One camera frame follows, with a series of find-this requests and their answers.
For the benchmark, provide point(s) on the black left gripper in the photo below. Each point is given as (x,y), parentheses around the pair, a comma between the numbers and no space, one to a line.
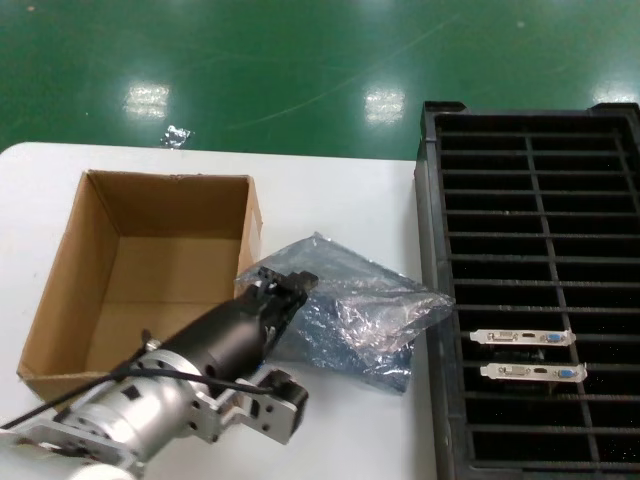
(220,335)

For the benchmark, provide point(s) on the grey translucent antistatic bag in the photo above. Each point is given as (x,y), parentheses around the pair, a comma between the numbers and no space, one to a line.
(360,280)
(380,370)

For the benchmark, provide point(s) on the graphics card silver bracket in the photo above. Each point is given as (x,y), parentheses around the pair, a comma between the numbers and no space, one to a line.
(525,372)
(515,337)

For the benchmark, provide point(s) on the open brown cardboard box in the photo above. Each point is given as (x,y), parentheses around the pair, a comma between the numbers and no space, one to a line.
(165,210)

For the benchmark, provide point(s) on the black slotted plastic container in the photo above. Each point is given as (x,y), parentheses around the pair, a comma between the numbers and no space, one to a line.
(431,125)

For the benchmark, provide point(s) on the silver foil scrap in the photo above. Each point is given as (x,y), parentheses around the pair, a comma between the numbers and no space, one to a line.
(176,136)

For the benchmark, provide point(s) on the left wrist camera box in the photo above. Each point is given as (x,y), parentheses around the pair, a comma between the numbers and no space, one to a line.
(295,397)

